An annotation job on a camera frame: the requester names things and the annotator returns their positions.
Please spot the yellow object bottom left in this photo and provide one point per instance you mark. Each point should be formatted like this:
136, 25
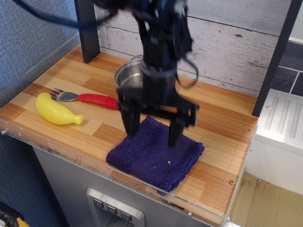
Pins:
8, 220

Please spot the white ribbed sink unit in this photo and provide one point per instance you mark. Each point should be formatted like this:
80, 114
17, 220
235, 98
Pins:
276, 152

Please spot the stainless steel pot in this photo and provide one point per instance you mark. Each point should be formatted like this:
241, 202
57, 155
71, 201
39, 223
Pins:
130, 75

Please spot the dark grey post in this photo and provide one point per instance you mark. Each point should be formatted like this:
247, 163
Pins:
277, 55
85, 13

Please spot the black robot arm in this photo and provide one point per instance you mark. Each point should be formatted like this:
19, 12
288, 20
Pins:
166, 39

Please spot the blue purple terry cloth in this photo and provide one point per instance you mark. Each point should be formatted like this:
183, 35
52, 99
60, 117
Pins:
148, 156

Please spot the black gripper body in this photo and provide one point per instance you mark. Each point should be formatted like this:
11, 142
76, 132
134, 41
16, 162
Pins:
158, 97

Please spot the clear acrylic edge guard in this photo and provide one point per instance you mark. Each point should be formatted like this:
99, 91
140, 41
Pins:
207, 192

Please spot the dark grey left post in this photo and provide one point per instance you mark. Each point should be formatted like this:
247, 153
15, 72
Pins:
85, 13

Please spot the red handled metal fork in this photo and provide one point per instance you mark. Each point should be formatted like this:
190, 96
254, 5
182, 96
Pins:
102, 100

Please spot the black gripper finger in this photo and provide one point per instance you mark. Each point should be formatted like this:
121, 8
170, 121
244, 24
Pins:
175, 131
131, 121

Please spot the silver dispenser button panel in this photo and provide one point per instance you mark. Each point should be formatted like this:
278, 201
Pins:
110, 212

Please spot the yellow plastic banana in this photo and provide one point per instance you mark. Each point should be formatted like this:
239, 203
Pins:
54, 112

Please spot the dark grey right post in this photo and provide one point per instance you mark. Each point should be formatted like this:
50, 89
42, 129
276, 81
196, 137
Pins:
277, 55

